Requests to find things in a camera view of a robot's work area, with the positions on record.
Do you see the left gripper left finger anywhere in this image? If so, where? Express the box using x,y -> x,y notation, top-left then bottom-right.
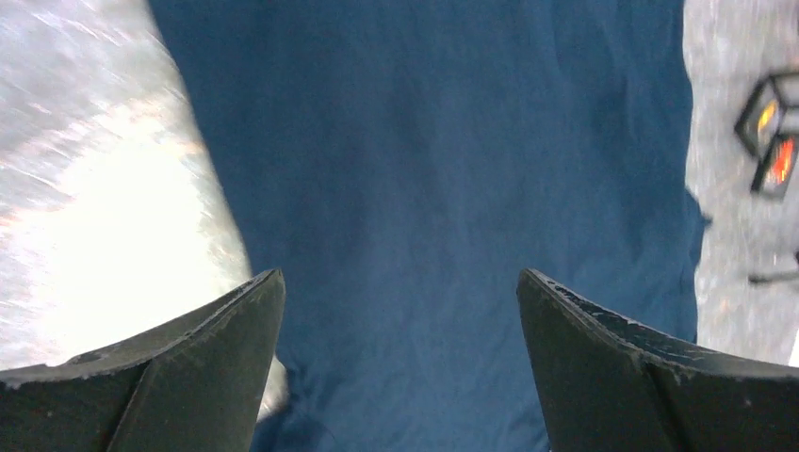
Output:
1,270 -> 285,452

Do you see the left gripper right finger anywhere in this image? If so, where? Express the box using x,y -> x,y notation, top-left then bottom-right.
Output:
517,269 -> 798,451

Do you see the navy blue t-shirt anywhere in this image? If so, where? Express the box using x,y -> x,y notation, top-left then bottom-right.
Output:
150,0 -> 705,451

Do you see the round gold brooch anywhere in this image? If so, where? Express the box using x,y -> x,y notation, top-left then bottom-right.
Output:
756,100 -> 778,136

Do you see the orange flower brooch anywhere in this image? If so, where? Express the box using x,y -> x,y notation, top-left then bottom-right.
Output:
768,137 -> 795,185

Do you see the black microphone tripod stand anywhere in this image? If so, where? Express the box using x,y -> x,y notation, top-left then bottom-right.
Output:
747,268 -> 798,284

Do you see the right black display frame box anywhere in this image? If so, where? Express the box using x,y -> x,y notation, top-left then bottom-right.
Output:
751,134 -> 798,201

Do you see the black display frame box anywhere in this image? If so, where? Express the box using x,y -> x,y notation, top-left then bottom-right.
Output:
734,71 -> 798,161
751,134 -> 798,201

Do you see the left black display frame box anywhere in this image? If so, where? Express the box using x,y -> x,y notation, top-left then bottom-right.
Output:
734,71 -> 798,161

